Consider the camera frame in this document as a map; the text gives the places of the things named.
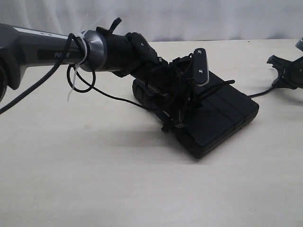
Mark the black plastic carry case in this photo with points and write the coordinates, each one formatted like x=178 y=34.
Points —
x=221 y=110

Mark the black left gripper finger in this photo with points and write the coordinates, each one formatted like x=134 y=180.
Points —
x=168 y=122
x=182 y=111

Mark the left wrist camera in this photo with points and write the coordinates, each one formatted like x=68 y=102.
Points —
x=200 y=67

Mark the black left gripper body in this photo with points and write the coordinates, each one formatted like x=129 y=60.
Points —
x=171 y=85

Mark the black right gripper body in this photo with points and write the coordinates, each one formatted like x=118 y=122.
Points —
x=290 y=73

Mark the white zip tie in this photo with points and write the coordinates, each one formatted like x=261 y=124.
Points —
x=77 y=66

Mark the white backdrop curtain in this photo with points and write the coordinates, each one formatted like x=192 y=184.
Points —
x=162 y=20

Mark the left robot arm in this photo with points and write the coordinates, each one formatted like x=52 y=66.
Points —
x=95 y=51

